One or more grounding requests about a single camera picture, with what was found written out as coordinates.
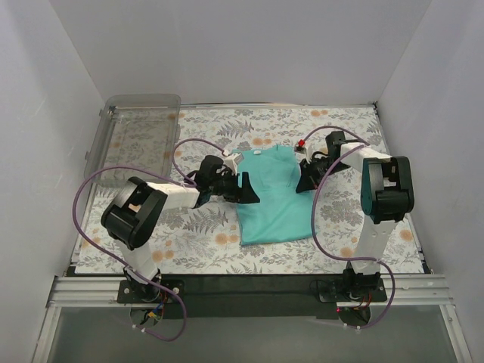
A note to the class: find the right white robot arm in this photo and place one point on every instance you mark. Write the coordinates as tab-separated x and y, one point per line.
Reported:
386	197

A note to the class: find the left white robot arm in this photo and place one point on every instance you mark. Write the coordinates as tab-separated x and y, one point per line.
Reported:
132	216

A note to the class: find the teal t shirt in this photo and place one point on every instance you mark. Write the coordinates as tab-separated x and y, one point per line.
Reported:
281	215

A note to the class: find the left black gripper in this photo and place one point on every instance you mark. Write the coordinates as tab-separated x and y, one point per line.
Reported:
237	187

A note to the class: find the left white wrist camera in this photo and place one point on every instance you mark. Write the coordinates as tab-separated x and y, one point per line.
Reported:
232	160

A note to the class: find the clear plastic bin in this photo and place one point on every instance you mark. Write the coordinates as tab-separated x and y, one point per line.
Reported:
134	130

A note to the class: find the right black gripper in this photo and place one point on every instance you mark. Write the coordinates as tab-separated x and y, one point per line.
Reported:
313	171

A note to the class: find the aluminium frame rail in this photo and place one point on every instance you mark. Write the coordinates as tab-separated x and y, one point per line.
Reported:
248	318

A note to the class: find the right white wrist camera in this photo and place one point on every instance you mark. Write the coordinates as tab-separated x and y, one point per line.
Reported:
304	148

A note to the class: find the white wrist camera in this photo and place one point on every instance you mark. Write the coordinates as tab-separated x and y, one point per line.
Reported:
232	160
304	148

